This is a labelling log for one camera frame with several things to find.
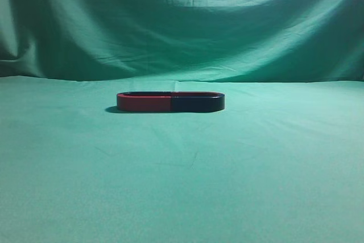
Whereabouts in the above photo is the blue-fronted horseshoe magnet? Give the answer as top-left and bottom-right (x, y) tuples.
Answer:
(171, 92), (225, 112)

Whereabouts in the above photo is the left red-fronted horseshoe magnet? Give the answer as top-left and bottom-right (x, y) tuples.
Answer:
(117, 92), (172, 112)

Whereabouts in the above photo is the green cloth backdrop and cover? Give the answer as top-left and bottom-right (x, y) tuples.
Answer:
(1, 0), (363, 242)

